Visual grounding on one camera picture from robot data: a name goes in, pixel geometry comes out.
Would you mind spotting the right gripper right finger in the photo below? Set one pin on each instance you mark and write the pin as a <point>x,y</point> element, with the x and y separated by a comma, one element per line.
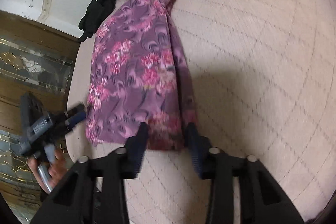
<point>262,199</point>

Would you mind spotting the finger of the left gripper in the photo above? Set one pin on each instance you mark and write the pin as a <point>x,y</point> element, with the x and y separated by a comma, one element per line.
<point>72,121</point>
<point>77,111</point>

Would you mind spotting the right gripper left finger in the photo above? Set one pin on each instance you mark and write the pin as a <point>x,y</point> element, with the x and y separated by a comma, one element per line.
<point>93,190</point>

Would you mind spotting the purple floral garment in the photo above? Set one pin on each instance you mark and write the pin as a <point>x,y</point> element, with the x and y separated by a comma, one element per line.
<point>139,74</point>

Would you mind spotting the person's left hand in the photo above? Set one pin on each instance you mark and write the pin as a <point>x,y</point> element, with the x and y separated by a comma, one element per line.
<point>56,170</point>

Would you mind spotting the wooden glass-panel cabinet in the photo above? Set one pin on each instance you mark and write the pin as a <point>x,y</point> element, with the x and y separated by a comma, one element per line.
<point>37,64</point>

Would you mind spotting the black cloth on bed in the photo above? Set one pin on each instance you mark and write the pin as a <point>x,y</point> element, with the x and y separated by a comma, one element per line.
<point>97,11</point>

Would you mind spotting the pink quilted bedspread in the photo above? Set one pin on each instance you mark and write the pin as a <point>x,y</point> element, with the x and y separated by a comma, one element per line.
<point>264,80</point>

